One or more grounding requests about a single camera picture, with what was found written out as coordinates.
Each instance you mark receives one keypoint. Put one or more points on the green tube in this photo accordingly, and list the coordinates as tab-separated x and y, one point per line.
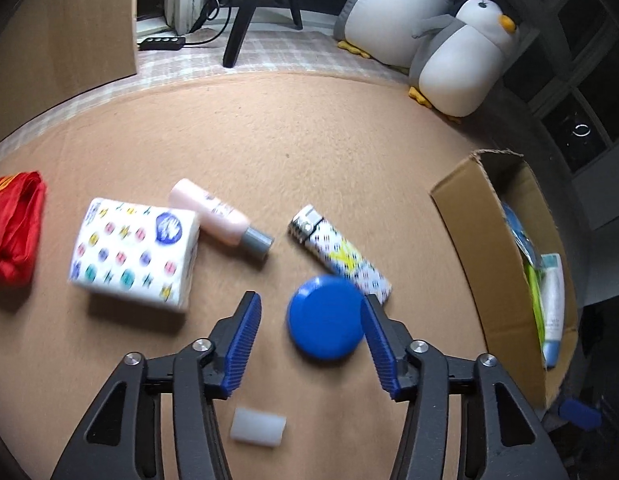
534	300

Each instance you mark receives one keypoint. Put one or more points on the white translucent block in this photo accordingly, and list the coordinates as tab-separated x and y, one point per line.
257	426

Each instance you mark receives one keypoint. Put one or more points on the large penguin plush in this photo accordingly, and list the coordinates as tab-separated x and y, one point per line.
389	10

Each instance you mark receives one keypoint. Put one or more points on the blue round lid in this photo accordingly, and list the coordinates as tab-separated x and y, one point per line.
324	317

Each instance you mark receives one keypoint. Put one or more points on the blue plastic packet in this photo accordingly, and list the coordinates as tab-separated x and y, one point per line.
519	232

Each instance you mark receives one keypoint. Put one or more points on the red cloth bag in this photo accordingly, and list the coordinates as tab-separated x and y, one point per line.
14	230

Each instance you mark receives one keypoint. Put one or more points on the cardboard box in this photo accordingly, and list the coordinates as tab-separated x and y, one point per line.
479	270

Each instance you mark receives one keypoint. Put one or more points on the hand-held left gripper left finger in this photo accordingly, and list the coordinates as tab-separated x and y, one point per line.
242	350

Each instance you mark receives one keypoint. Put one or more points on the patterned lighter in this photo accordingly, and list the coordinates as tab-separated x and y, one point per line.
339	255

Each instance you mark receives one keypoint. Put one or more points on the light wood panel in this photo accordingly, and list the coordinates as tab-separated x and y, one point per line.
64	35

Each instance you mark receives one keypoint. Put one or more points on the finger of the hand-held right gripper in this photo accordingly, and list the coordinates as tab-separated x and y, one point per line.
582	414

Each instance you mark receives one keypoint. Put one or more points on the small penguin plush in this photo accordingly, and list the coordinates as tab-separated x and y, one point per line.
459	60

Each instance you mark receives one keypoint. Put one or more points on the patterned tissue pack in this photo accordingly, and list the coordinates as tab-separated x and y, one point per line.
129	250

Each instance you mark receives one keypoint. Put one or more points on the black power strip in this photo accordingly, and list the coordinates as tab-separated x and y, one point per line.
162	43

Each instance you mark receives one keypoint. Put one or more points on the black tripod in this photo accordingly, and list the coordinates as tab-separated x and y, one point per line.
239	25

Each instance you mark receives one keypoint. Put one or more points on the checked bed sheet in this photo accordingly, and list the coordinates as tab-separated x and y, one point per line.
289	52

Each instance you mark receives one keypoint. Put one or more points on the pink bottle grey cap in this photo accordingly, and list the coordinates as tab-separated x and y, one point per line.
214	212

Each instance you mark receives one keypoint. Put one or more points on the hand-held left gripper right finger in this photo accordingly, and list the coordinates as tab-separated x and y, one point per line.
382	355

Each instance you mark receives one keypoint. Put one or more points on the white bottle blue cap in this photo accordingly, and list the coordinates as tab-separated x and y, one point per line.
552	305

